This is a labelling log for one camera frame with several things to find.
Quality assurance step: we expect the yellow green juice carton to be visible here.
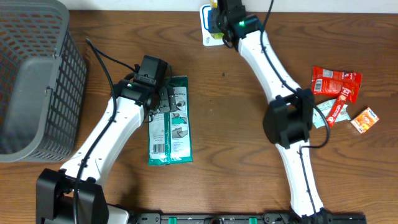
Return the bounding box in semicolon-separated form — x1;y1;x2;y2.
208;0;224;40

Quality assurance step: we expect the dark green packet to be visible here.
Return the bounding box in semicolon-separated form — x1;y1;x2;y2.
148;77;193;166

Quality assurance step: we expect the red snack bag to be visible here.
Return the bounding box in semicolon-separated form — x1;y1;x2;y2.
311;66;363;103

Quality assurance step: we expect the light green wet wipes pack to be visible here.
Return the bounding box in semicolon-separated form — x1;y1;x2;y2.
312;99;351;128

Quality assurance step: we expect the small red Nescafe packet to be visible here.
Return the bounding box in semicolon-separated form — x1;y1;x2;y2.
326;83;357;128

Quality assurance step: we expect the small orange tissue pack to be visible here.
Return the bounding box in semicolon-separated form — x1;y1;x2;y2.
351;108;379;134

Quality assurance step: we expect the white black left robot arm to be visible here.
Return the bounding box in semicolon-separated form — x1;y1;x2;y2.
36;79;175;223

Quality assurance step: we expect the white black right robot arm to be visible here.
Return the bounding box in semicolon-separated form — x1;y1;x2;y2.
205;6;325;223

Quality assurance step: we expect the white barcode scanner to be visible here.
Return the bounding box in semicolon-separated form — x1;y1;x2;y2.
199;4;223;47

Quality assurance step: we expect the grey plastic shopping basket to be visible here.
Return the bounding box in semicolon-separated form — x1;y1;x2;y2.
1;1;87;163

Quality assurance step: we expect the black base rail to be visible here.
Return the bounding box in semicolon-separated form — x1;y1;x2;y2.
105;203;368;224

